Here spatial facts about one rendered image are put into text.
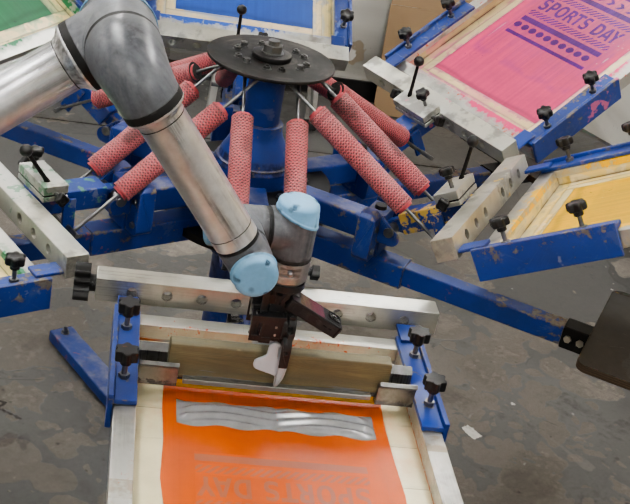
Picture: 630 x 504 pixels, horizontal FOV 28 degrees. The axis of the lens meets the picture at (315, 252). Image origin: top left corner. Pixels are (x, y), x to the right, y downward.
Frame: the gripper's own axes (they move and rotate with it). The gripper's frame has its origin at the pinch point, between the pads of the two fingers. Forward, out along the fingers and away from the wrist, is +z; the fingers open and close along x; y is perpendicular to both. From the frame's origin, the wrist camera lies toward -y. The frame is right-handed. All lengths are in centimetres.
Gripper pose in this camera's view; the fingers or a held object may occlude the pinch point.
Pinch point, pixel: (278, 373)
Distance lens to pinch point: 229.8
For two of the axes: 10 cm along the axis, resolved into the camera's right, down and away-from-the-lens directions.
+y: -9.8, -1.1, -1.8
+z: -1.8, 8.7, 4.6
